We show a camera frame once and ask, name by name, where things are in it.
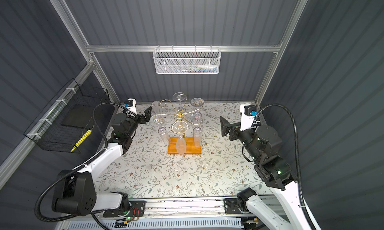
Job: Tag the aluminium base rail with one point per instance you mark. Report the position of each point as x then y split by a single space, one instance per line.
204 213

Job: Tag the gold wire glass rack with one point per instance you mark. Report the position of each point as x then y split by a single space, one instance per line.
180 111

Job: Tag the orange wooden rack base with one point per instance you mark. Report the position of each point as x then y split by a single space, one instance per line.
191 149

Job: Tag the white wire mesh basket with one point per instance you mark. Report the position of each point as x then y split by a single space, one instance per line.
166 63

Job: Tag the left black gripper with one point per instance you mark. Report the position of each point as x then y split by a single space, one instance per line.
143 120

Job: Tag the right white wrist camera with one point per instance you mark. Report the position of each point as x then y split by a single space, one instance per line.
248 112

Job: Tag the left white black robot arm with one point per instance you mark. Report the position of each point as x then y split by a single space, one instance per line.
76 194

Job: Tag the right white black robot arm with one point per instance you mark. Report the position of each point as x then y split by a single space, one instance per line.
262 144

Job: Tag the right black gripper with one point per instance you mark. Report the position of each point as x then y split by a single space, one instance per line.
225 126

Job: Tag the items in white basket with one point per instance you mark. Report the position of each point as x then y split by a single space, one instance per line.
199 69

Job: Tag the floral table mat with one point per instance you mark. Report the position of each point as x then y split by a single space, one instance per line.
148 171

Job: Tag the clear wine glass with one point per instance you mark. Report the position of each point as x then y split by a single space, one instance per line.
156 109
180 128
197 119
179 97
159 121
197 102

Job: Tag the yellow striped item in basket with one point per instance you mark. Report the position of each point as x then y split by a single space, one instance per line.
81 140

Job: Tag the black wire mesh basket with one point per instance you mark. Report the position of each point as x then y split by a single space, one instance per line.
67 119

